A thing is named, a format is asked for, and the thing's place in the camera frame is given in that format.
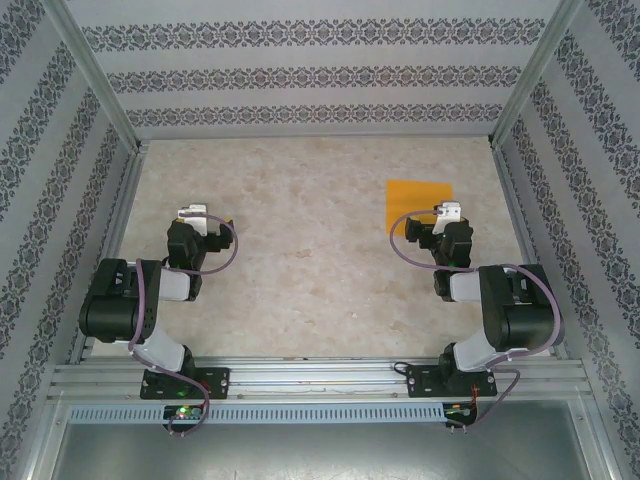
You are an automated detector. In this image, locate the orange paper sheet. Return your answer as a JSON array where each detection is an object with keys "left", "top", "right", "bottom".
[{"left": 385, "top": 179, "right": 455, "bottom": 234}]

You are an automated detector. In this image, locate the controller board with green light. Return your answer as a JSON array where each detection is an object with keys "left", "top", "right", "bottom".
[
  {"left": 162, "top": 403, "right": 206, "bottom": 424},
  {"left": 446, "top": 402, "right": 479, "bottom": 426}
]

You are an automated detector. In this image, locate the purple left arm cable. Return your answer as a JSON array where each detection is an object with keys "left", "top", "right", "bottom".
[{"left": 127, "top": 213, "right": 240, "bottom": 439}]

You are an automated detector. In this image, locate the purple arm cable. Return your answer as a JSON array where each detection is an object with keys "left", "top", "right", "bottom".
[
  {"left": 389, "top": 209, "right": 564, "bottom": 434},
  {"left": 127, "top": 213, "right": 240, "bottom": 439}
]

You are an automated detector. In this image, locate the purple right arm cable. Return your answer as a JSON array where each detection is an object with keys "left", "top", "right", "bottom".
[{"left": 389, "top": 209, "right": 564, "bottom": 434}]

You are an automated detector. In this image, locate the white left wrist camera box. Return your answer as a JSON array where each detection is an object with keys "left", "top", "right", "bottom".
[{"left": 173, "top": 202, "right": 210, "bottom": 237}]

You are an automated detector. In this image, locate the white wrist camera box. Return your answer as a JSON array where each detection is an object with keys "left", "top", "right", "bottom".
[
  {"left": 173, "top": 202, "right": 210, "bottom": 237},
  {"left": 432, "top": 199, "right": 464, "bottom": 236}
]

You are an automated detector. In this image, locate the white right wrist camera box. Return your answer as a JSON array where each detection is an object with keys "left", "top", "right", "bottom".
[{"left": 432, "top": 199, "right": 464, "bottom": 236}]

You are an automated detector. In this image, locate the aluminium side rail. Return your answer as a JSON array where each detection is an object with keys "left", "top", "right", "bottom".
[
  {"left": 489, "top": 142, "right": 569, "bottom": 361},
  {"left": 67, "top": 142, "right": 151, "bottom": 364}
]

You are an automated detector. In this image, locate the thin aluminium back rail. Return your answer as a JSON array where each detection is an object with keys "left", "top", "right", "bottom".
[{"left": 137, "top": 133, "right": 496, "bottom": 144}]

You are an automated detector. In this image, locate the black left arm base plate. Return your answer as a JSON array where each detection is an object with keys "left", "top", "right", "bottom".
[{"left": 139, "top": 367, "right": 232, "bottom": 401}]

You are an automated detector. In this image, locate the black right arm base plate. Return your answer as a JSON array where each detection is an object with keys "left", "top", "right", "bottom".
[{"left": 407, "top": 364, "right": 499, "bottom": 400}]

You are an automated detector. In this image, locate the long aluminium mounting rail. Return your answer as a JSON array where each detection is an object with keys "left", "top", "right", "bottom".
[{"left": 49, "top": 355, "right": 586, "bottom": 401}]

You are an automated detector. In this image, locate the slotted grey cable duct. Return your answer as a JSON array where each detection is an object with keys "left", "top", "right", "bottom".
[{"left": 67, "top": 402, "right": 446, "bottom": 425}]

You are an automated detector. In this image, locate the aluminium frame post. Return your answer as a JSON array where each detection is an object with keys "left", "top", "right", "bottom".
[
  {"left": 42, "top": 0, "right": 146, "bottom": 151},
  {"left": 489, "top": 0, "right": 586, "bottom": 149}
]

